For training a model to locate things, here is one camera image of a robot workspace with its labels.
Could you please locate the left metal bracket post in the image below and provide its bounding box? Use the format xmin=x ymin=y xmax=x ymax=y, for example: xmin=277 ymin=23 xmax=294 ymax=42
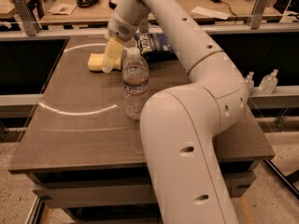
xmin=12 ymin=0 xmax=40 ymax=36

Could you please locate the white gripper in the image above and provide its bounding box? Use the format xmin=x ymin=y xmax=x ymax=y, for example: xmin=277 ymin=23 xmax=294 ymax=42
xmin=102 ymin=9 xmax=144 ymax=73

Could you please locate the clear plastic water bottle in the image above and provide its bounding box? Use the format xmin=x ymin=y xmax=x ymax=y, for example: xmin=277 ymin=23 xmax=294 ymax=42
xmin=122 ymin=47 xmax=149 ymax=119

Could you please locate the dark blue chip bag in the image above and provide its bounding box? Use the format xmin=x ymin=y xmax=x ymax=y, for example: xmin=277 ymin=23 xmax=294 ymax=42
xmin=135 ymin=33 xmax=177 ymax=62

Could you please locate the yellow sponge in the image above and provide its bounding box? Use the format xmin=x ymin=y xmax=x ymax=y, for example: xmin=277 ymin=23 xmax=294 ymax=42
xmin=88 ymin=53 xmax=121 ymax=72

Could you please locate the small sanitizer bottle right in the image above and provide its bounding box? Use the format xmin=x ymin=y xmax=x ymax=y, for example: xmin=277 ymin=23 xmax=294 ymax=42
xmin=258 ymin=69 xmax=278 ymax=94

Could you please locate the middle metal bracket post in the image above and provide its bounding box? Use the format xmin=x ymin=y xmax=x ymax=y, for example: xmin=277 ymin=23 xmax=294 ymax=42
xmin=139 ymin=17 xmax=149 ymax=33

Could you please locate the small sanitizer bottle left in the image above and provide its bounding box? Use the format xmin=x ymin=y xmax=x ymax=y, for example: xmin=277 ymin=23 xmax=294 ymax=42
xmin=246 ymin=72 xmax=254 ymax=93

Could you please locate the small sanitizer bottle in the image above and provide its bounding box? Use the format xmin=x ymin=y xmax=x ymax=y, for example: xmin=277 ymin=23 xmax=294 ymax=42
xmin=246 ymin=72 xmax=254 ymax=93
xmin=258 ymin=69 xmax=278 ymax=94

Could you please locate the right metal bracket post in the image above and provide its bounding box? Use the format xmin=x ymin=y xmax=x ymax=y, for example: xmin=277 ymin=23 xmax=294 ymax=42
xmin=248 ymin=0 xmax=269 ymax=29

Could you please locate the metal bracket post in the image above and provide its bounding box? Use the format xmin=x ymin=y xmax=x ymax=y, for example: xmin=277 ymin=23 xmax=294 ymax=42
xmin=248 ymin=0 xmax=269 ymax=29
xmin=139 ymin=17 xmax=149 ymax=33
xmin=12 ymin=0 xmax=40 ymax=36

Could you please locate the paper card on desk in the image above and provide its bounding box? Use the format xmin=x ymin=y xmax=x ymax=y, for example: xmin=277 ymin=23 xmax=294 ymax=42
xmin=49 ymin=4 xmax=77 ymax=15

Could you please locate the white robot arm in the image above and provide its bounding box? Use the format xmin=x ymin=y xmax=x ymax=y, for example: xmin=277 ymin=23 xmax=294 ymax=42
xmin=107 ymin=0 xmax=248 ymax=224

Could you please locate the white paper sheet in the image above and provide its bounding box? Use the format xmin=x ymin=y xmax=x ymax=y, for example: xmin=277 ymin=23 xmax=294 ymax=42
xmin=192 ymin=7 xmax=230 ymax=21

